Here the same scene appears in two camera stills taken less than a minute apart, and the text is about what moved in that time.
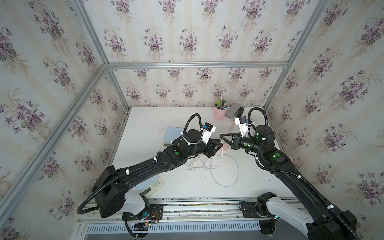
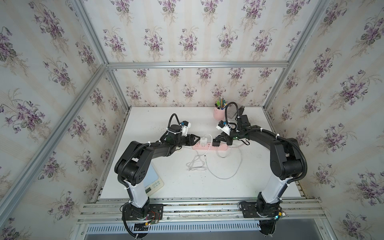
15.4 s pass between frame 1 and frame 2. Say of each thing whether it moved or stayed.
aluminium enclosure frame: stayed
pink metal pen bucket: stayed
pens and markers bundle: stayed
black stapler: stayed
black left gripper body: moved
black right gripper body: moved
